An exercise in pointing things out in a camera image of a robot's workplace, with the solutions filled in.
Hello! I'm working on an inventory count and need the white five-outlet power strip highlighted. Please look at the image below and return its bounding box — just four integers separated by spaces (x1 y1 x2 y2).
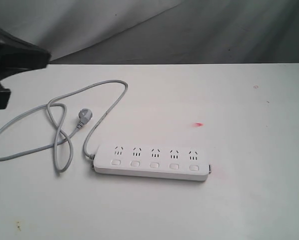
93 143 212 182

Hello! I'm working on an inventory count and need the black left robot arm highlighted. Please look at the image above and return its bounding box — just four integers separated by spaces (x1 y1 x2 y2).
0 28 51 110

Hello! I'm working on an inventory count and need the grey cable plug connector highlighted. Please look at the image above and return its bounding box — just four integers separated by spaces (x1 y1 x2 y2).
76 108 93 129

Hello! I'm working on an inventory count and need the white wrinkled backdrop cloth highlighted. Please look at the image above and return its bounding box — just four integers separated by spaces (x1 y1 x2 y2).
0 0 299 64

